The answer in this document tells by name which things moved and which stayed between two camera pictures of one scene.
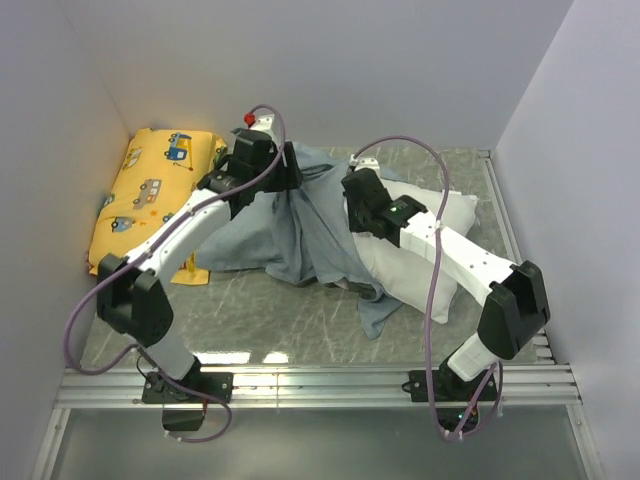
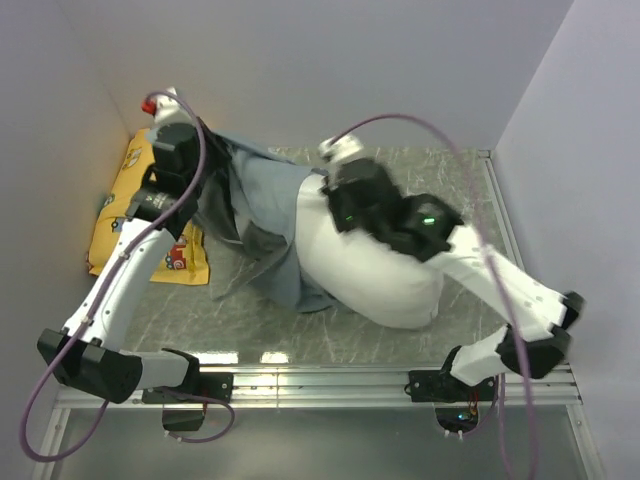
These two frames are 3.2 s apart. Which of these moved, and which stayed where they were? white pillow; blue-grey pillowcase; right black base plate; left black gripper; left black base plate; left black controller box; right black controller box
Moved: left black gripper; blue-grey pillowcase; white pillow
Stayed: left black controller box; left black base plate; right black controller box; right black base plate
